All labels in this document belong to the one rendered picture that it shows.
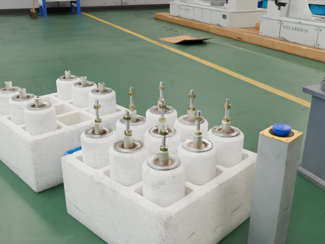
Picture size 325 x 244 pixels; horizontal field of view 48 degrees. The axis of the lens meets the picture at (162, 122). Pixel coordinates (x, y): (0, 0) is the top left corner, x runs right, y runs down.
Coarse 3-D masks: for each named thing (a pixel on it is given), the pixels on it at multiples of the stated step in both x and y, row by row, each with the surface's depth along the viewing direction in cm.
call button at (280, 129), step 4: (276, 124) 80; (280, 124) 80; (284, 124) 80; (272, 128) 80; (276, 128) 79; (280, 128) 78; (284, 128) 78; (288, 128) 78; (276, 132) 79; (280, 132) 78; (284, 132) 78; (288, 132) 78
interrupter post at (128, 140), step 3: (132, 135) 87; (126, 138) 86; (129, 138) 86; (132, 138) 87; (126, 141) 87; (129, 141) 87; (132, 141) 87; (126, 144) 87; (129, 144) 87; (132, 144) 88; (126, 147) 87; (129, 147) 87
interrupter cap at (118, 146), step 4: (120, 140) 91; (136, 140) 91; (140, 140) 90; (116, 144) 89; (120, 144) 89; (136, 144) 89; (140, 144) 89; (116, 148) 87; (120, 148) 86; (124, 148) 87; (128, 148) 87; (132, 148) 87; (136, 148) 86; (140, 148) 86; (124, 152) 85; (128, 152) 85; (132, 152) 85
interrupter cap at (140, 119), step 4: (136, 116) 106; (140, 116) 106; (120, 120) 103; (124, 120) 103; (136, 120) 104; (140, 120) 103; (144, 120) 103; (124, 124) 101; (132, 124) 100; (136, 124) 100
